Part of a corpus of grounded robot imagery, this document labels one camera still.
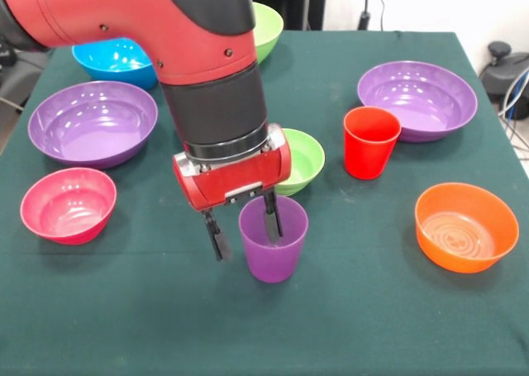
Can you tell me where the pink bowl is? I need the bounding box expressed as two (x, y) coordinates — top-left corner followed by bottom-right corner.
(19, 167), (118, 245)

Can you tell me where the large green bowl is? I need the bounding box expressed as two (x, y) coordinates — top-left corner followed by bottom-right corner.
(251, 2), (285, 66)

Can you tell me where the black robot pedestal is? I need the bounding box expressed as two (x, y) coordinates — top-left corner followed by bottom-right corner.
(247, 0), (327, 31)

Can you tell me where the black office chair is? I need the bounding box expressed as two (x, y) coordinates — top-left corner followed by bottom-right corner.
(0, 47), (53, 104)

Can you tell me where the purple cup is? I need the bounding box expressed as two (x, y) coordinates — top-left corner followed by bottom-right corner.
(238, 195), (310, 284)

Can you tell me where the orange bowl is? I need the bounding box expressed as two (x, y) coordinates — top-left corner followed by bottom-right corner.
(414, 182), (521, 274)

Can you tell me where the large blue bowl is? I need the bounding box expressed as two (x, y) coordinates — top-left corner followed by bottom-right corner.
(71, 36), (160, 91)

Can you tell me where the black grey machine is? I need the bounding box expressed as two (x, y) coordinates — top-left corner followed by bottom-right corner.
(479, 40), (529, 104)

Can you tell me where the grey cable bundle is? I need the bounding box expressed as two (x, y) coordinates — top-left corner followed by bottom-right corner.
(498, 68), (529, 162)

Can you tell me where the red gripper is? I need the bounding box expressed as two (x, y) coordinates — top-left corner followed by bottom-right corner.
(172, 122), (293, 262)

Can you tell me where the dark green tablecloth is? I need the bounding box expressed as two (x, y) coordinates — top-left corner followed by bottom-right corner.
(0, 27), (529, 376)

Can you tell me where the wide purple bowl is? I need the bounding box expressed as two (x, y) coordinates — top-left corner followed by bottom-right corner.
(356, 60), (479, 144)
(27, 80), (160, 170)

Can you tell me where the small green bowl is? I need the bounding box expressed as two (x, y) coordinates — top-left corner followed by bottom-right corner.
(274, 127), (326, 198)

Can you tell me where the red cup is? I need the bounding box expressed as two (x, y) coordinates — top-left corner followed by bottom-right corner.
(343, 106), (403, 181)

